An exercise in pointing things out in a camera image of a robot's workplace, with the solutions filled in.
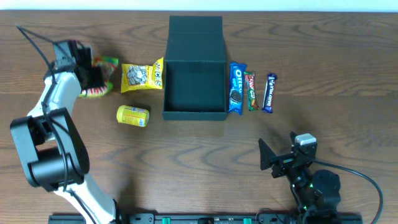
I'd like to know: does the colourful Haribo gummy bag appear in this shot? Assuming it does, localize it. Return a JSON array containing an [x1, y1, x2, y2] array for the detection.
[[78, 57, 119, 98]]

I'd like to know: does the blue Dairy Milk bar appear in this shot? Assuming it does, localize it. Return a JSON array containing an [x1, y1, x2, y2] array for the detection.
[[262, 73, 277, 113]]

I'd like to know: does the yellow snack bag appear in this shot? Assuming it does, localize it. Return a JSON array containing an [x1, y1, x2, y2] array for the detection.
[[121, 57, 164, 93]]

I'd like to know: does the green red Milo bar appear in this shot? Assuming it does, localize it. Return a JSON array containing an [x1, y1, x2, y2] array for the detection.
[[244, 72, 259, 111]]

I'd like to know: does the yellow candy canister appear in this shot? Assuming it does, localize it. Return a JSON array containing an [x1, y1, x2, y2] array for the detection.
[[116, 105, 150, 128]]

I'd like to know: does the blue Oreo cookie pack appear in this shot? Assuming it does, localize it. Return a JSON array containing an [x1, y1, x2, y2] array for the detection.
[[228, 62, 247, 115]]

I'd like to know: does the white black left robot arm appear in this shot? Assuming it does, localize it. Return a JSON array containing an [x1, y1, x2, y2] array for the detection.
[[10, 40, 279, 224]]

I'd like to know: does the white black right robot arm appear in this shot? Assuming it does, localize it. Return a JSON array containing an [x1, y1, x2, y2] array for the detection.
[[259, 131, 341, 223]]

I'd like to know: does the black open cardboard box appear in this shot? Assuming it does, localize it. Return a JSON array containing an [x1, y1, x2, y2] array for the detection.
[[162, 16, 228, 121]]

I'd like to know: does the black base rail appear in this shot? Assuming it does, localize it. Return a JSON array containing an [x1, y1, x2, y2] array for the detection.
[[48, 213, 363, 224]]

